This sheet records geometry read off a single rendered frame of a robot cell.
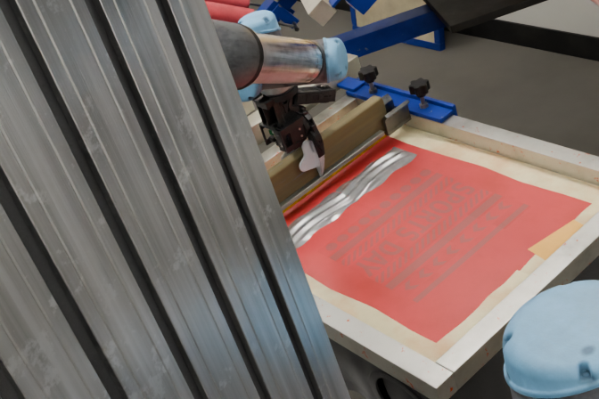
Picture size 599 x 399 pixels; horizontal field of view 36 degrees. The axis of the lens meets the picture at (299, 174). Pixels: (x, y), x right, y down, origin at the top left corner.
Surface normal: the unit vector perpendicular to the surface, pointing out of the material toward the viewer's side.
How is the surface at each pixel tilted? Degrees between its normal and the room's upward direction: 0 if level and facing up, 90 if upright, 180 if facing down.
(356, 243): 0
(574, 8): 90
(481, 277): 0
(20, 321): 90
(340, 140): 90
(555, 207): 0
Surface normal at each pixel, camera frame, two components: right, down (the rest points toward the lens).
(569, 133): -0.28, -0.81
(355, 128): 0.62, 0.26
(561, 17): -0.73, 0.53
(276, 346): 0.87, 0.02
